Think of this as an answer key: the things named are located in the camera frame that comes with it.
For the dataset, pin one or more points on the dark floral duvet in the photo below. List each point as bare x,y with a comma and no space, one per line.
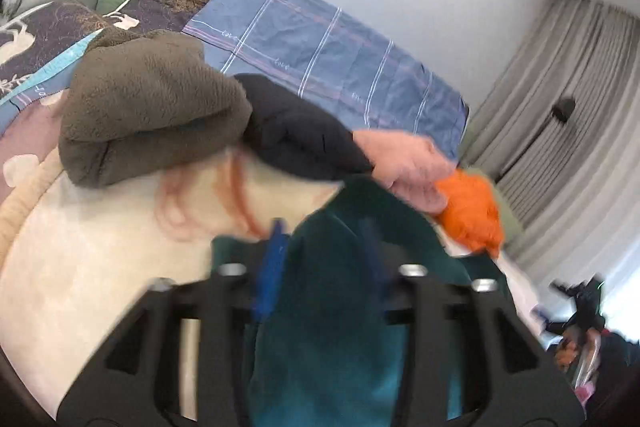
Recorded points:
45,37

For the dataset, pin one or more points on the orange puffer jacket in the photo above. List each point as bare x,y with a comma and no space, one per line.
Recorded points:
470,207

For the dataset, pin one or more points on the black garment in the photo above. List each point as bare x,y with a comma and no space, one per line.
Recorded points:
300,132

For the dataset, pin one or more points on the blue plaid pillow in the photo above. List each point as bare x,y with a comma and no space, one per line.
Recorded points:
300,32

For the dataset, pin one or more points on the teal hoodie with cream hood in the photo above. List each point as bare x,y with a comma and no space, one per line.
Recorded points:
325,357

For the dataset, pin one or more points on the pink garment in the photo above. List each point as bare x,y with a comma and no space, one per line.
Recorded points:
410,167

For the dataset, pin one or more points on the grey curtain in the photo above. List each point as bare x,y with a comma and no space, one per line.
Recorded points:
575,57

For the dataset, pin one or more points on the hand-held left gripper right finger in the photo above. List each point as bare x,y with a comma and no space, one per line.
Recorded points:
375,267

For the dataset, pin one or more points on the brown fleece garment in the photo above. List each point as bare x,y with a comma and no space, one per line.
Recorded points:
150,107

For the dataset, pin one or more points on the black floor lamp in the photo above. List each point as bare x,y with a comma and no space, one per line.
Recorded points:
563,111

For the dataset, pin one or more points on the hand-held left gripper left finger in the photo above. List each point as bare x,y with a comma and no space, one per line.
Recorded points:
270,267

